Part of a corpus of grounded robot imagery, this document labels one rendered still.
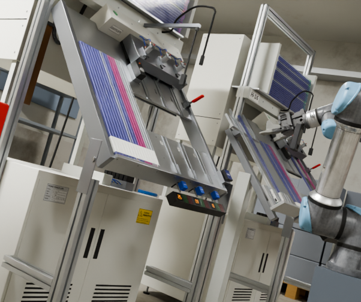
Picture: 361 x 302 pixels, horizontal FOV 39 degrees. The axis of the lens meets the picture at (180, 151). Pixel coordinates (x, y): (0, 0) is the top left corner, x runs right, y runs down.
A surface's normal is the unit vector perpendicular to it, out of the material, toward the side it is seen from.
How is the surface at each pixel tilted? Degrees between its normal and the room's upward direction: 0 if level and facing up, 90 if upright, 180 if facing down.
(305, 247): 90
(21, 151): 90
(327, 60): 90
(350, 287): 90
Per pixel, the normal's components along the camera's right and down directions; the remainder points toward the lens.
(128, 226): 0.77, 0.16
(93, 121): -0.58, -0.22
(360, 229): -0.07, -0.09
